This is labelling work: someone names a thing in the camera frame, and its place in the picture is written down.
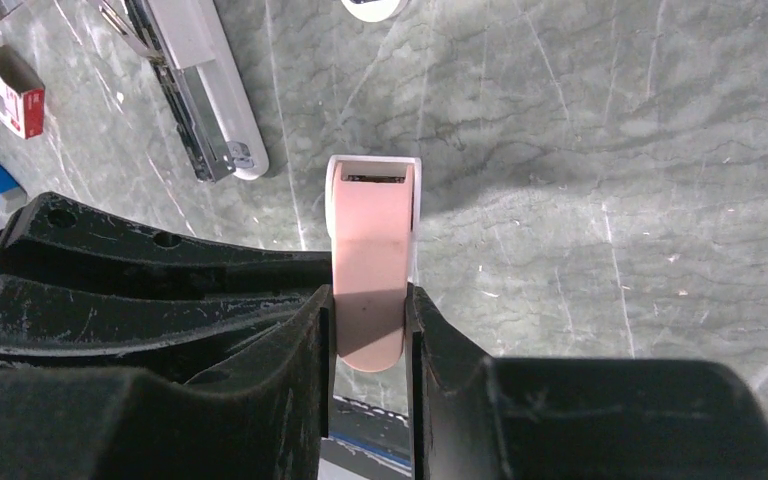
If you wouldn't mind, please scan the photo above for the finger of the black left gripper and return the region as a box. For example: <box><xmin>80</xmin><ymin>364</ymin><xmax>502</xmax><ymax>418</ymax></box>
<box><xmin>0</xmin><ymin>274</ymin><xmax>328</xmax><ymax>385</ymax></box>
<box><xmin>0</xmin><ymin>192</ymin><xmax>333</xmax><ymax>312</ymax></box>

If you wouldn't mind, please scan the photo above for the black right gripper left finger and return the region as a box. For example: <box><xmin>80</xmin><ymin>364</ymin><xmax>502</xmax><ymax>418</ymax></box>
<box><xmin>0</xmin><ymin>286</ymin><xmax>335</xmax><ymax>479</ymax></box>

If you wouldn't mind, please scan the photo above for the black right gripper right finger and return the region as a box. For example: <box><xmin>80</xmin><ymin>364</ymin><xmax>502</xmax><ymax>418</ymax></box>
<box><xmin>405</xmin><ymin>286</ymin><xmax>768</xmax><ymax>479</ymax></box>

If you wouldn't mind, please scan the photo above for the small blue block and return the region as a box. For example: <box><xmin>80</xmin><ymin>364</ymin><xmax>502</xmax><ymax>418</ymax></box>
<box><xmin>0</xmin><ymin>163</ymin><xmax>28</xmax><ymax>214</ymax></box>

